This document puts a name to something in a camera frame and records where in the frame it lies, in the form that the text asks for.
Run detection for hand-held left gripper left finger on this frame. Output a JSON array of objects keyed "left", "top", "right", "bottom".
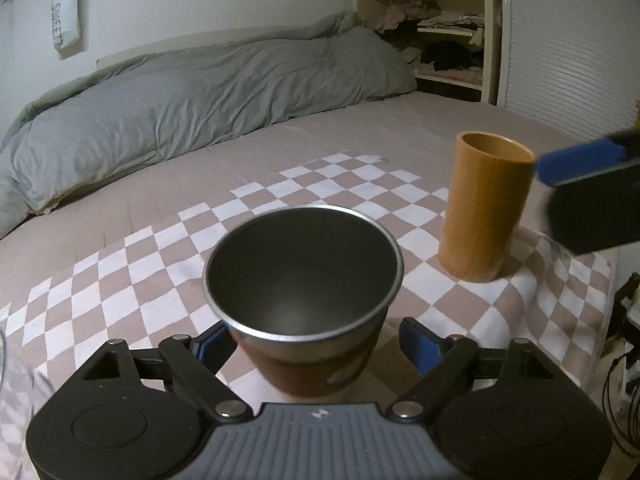
[{"left": 82, "top": 322, "right": 249, "bottom": 424}]

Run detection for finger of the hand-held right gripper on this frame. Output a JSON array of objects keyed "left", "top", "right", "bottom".
[
  {"left": 546, "top": 162, "right": 640, "bottom": 256},
  {"left": 535, "top": 127, "right": 640, "bottom": 188}
]

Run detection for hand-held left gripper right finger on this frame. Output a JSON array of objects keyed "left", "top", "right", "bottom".
[{"left": 392, "top": 317, "right": 562, "bottom": 419}]

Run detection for brown cup with metal inside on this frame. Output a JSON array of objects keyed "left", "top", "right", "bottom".
[{"left": 202, "top": 204, "right": 405, "bottom": 401}]

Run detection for orange cylindrical cup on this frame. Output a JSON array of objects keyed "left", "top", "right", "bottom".
[{"left": 438, "top": 130, "right": 537, "bottom": 282}]

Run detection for checkered beige white blanket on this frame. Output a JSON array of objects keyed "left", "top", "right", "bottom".
[{"left": 0, "top": 152, "right": 619, "bottom": 411}]

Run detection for white slatted wardrobe door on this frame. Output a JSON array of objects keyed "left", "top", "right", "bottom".
[{"left": 496, "top": 0, "right": 640, "bottom": 147}]

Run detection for cream open shelf unit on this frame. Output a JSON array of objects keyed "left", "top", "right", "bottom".
[{"left": 355, "top": 0, "right": 502, "bottom": 106}]

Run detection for black clothes pile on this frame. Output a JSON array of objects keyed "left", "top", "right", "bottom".
[{"left": 419, "top": 39, "right": 484, "bottom": 74}]

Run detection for white folded clothes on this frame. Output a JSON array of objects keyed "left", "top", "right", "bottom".
[{"left": 417, "top": 11, "right": 486, "bottom": 45}]

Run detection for bed with beige sheet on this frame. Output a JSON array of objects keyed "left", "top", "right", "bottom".
[{"left": 0, "top": 40, "right": 621, "bottom": 411}]

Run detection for pink clothes pile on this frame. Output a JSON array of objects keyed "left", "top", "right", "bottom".
[{"left": 371, "top": 0, "right": 442, "bottom": 32}]

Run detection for grey duvet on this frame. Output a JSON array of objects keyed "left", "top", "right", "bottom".
[{"left": 0, "top": 11, "right": 418, "bottom": 240}]

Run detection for white hanging tote bag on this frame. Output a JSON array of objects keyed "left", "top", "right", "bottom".
[{"left": 49, "top": 0, "right": 82, "bottom": 52}]

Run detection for black cables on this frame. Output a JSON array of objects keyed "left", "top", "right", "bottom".
[{"left": 601, "top": 272, "right": 640, "bottom": 462}]

